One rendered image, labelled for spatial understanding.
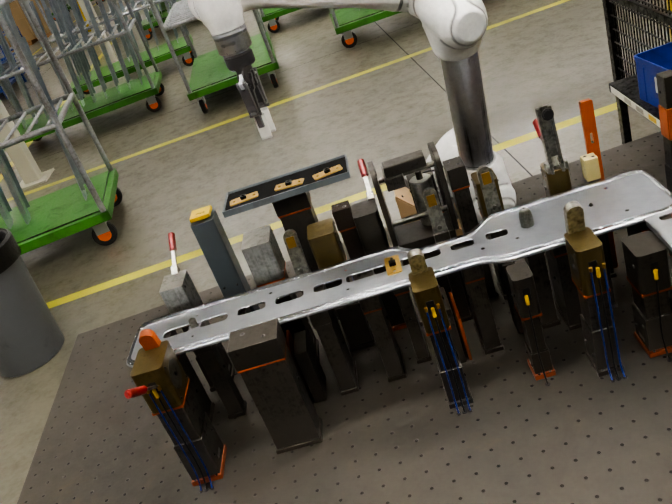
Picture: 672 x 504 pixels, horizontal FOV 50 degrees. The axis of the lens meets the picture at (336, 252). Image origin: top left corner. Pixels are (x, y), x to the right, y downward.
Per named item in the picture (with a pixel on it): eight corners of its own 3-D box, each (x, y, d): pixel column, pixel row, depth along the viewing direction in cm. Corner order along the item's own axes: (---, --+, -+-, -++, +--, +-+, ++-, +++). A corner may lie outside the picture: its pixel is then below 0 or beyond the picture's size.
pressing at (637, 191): (121, 377, 176) (119, 373, 175) (139, 326, 196) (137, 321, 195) (687, 208, 161) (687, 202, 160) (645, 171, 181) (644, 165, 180)
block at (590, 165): (604, 280, 196) (584, 160, 179) (599, 273, 199) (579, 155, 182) (617, 276, 195) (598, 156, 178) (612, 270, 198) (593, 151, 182)
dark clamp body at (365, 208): (391, 333, 207) (352, 219, 189) (387, 310, 217) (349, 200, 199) (416, 326, 206) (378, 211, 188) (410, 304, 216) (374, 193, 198)
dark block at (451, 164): (481, 300, 206) (446, 170, 186) (476, 287, 212) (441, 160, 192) (498, 295, 205) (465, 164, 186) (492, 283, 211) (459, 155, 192)
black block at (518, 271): (539, 390, 169) (515, 289, 155) (527, 364, 178) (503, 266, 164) (561, 384, 168) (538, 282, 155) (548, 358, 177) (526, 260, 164)
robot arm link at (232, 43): (207, 39, 178) (216, 62, 181) (240, 29, 176) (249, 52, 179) (216, 29, 186) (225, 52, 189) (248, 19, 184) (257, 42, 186)
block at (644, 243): (655, 367, 164) (641, 264, 150) (633, 337, 174) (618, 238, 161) (687, 358, 163) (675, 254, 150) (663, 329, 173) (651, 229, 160)
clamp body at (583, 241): (602, 386, 164) (579, 260, 147) (584, 355, 174) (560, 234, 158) (631, 378, 163) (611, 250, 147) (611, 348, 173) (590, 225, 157)
